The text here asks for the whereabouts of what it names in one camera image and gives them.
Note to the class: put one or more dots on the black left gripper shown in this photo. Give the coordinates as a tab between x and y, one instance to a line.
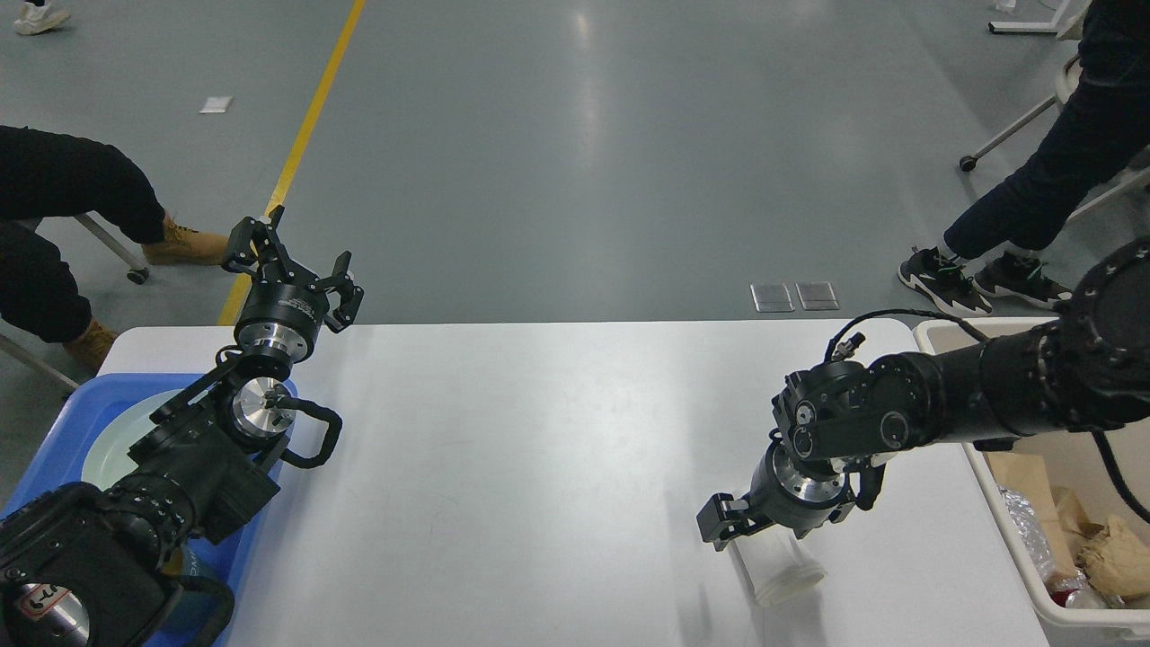
278	315

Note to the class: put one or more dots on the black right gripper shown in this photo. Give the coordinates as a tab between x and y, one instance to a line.
779	495

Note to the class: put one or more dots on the white paper cup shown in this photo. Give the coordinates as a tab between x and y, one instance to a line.
777	565

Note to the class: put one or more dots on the green plate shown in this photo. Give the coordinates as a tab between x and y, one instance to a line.
107	461

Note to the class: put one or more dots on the foil wrapper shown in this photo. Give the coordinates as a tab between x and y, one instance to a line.
1030	531

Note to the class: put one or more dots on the brown paper bag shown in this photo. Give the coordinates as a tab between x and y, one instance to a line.
1061	513

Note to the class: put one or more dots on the crushed red soda can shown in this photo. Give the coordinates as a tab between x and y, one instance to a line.
1065	592

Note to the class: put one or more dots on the brown paper ball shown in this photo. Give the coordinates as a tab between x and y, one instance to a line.
1116	561

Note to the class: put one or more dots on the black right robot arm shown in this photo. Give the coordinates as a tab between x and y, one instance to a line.
837	424

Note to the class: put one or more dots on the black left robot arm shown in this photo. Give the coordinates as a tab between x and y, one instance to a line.
86	566

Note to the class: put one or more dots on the tan boot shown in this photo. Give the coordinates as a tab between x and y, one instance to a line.
93	346
182	245

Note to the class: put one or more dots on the grey chair leg with caster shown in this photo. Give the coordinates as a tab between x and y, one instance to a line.
138	271

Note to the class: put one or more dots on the silver floor plate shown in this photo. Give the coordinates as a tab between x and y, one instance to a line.
817	296
772	297

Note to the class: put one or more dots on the blue plastic tray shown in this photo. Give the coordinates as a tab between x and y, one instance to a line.
60	461

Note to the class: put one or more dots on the beige plastic bin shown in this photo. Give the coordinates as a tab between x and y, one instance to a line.
1072	461

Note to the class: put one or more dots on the person in beige trousers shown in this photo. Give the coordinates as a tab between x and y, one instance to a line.
39	17

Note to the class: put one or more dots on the person in dark jeans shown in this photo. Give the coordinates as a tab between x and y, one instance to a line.
994	249

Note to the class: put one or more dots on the white office chair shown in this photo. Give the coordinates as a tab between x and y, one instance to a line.
1063	27

